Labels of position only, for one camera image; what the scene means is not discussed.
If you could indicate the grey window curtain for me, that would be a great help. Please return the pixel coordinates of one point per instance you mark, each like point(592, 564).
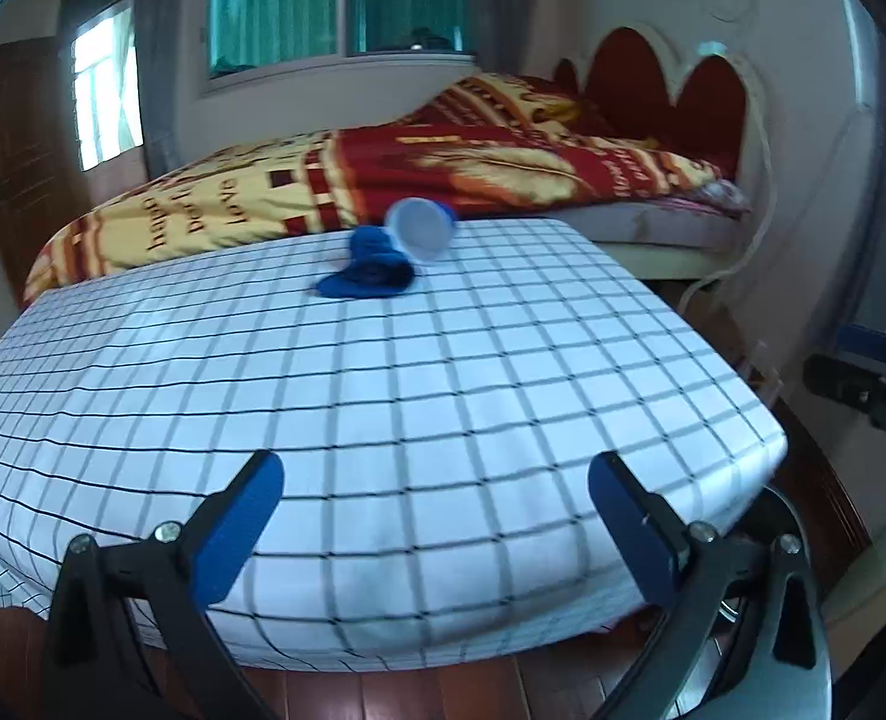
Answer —
point(165, 60)

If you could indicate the small bright window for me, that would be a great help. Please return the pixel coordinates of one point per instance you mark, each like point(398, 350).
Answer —
point(105, 90)

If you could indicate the white checked tablecloth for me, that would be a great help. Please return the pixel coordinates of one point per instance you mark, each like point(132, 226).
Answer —
point(413, 405)

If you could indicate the bed mattress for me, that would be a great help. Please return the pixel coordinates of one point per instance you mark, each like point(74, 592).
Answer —
point(660, 229)

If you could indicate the red white bed headboard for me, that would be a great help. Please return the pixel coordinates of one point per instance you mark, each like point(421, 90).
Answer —
point(630, 75)

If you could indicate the large glass window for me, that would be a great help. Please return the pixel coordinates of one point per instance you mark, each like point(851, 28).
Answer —
point(338, 7)

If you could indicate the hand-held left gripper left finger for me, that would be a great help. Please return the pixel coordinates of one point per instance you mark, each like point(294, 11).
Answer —
point(240, 532)

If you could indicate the pink floral sheet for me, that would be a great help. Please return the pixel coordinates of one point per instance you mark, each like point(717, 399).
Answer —
point(720, 196)

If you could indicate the brown wooden door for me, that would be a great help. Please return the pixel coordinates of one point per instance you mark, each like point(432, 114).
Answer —
point(26, 165)

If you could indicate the blue cloth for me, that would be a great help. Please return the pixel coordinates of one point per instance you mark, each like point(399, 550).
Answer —
point(372, 270)

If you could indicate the red yellow printed blanket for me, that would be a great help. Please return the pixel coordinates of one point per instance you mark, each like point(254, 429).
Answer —
point(383, 165)

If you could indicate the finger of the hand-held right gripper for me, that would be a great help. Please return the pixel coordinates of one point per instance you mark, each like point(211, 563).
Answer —
point(867, 341)
point(837, 379)

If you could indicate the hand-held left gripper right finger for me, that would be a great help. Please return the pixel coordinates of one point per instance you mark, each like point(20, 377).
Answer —
point(634, 532)

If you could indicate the black trash bin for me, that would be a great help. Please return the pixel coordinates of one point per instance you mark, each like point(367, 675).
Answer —
point(790, 511)

